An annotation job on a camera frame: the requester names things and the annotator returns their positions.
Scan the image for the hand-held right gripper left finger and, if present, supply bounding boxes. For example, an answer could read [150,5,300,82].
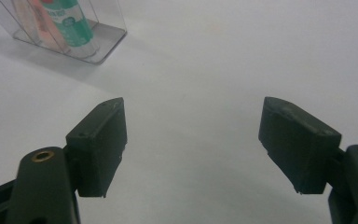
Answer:
[65,96,129,199]

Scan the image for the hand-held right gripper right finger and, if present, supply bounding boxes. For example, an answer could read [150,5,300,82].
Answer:
[257,96,343,195]

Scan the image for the clear plastic organizer box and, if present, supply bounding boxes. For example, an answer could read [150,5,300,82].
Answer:
[0,0,128,66]

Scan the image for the green and white glue stick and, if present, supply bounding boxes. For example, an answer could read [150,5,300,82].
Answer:
[40,0,101,59]

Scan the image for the orange highlighter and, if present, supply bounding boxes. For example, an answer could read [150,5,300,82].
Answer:
[11,0,72,54]

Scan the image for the white board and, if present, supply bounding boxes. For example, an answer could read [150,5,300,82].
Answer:
[0,0,358,224]

